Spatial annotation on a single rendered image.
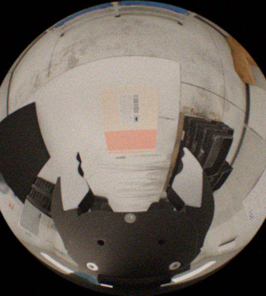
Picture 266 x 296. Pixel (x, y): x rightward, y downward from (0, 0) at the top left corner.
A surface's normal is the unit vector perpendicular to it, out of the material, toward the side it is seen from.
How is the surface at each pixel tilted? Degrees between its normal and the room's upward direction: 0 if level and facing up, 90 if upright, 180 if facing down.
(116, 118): 0
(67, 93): 0
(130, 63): 0
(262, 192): 90
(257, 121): 90
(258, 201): 90
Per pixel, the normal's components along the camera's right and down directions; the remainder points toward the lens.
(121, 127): 0.04, 0.53
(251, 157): -1.00, 0.04
